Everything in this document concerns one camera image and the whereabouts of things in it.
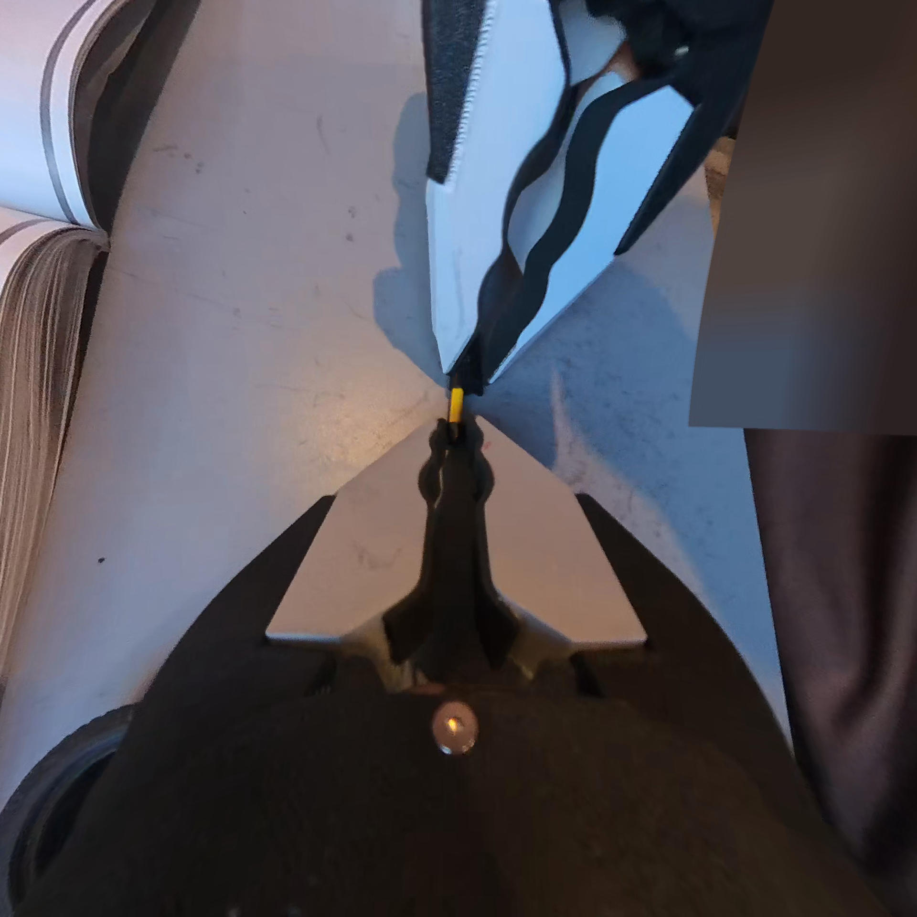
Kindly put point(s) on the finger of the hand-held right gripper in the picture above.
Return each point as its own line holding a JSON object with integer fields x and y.
{"x": 623, "y": 165}
{"x": 494, "y": 143}

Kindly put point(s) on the open instruction booklet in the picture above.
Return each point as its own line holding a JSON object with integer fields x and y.
{"x": 43, "y": 107}

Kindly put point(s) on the person's brown garment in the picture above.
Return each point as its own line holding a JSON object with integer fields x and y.
{"x": 845, "y": 645}

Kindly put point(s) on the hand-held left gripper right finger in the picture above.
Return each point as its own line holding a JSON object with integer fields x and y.
{"x": 566, "y": 566}

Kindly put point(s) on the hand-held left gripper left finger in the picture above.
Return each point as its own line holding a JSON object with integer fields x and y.
{"x": 344, "y": 566}

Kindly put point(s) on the black toy tire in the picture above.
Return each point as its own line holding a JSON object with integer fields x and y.
{"x": 43, "y": 774}

